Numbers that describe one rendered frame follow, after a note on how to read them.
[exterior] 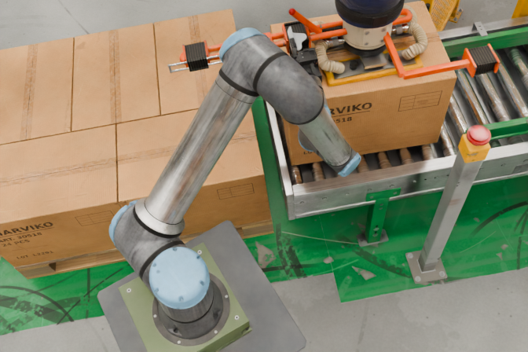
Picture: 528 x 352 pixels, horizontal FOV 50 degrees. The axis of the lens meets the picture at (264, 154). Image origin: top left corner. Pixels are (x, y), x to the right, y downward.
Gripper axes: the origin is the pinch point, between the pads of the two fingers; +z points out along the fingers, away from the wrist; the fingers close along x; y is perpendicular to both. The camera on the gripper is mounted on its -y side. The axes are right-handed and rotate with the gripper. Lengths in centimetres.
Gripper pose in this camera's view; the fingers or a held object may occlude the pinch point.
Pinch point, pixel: (289, 40)
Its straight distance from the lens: 199.7
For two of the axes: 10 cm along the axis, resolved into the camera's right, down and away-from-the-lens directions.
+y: 9.8, -1.9, 0.1
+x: -1.0, -5.3, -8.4
